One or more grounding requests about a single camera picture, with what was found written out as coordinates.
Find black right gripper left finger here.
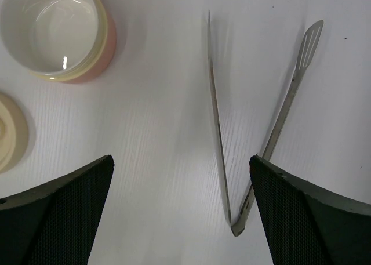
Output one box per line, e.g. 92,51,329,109
1,155,114,264

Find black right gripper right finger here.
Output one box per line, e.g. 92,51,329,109
249,155,370,264

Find steel kitchen tongs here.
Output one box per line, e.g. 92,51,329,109
207,16,324,237

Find pink round container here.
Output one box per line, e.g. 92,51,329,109
1,0,117,82

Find cream lid pink handle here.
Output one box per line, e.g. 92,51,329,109
1,93,28,173

